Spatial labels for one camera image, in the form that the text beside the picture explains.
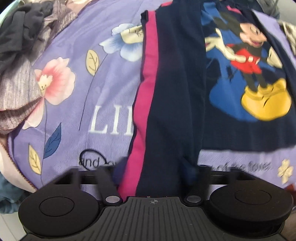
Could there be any purple floral bedsheet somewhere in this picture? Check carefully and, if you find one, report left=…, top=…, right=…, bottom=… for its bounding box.
left=1, top=1, right=295, bottom=193

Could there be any grey striped cloth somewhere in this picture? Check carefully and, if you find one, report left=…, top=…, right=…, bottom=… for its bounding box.
left=1, top=1, right=77, bottom=135

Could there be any black crumpled garment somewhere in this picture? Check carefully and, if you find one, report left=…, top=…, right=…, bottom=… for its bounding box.
left=1, top=1, right=53, bottom=73

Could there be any navy pink kids garment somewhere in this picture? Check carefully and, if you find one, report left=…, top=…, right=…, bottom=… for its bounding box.
left=118, top=1, right=295, bottom=198

